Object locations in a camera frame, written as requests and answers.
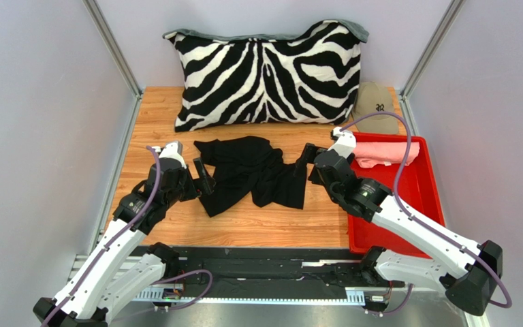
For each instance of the red plastic tray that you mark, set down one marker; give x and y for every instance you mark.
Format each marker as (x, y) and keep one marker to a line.
(417, 188)

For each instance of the black t-shirt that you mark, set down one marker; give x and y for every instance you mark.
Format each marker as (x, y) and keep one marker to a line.
(250, 165)

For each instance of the left aluminium frame post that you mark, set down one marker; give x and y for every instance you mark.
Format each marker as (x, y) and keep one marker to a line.
(113, 47)

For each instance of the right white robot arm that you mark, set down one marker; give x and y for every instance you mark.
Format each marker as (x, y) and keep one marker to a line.
(467, 272)

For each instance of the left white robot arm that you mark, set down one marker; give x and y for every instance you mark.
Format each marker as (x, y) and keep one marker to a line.
(96, 294)

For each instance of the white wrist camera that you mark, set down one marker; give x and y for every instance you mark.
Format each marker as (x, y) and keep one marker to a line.
(172, 150)
(344, 142)

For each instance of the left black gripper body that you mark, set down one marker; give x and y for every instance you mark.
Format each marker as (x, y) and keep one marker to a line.
(186, 189)

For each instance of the right aluminium frame post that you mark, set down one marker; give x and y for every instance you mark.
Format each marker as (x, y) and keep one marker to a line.
(444, 25)

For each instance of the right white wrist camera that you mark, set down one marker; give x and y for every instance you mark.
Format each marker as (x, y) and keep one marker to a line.
(344, 142)

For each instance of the rolled pink t-shirt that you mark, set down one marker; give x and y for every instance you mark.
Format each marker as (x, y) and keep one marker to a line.
(371, 154)

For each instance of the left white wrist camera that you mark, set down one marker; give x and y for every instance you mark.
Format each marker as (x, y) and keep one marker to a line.
(172, 150)

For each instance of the beige baseball cap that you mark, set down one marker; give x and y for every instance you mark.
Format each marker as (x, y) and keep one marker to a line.
(372, 98)

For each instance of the aluminium frame post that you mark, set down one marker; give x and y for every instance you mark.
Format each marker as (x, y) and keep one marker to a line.
(113, 47)
(444, 25)

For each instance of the zebra striped pillow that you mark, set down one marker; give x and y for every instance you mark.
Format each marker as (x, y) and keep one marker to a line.
(313, 77)

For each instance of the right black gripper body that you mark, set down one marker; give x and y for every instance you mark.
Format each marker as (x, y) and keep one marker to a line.
(314, 160)

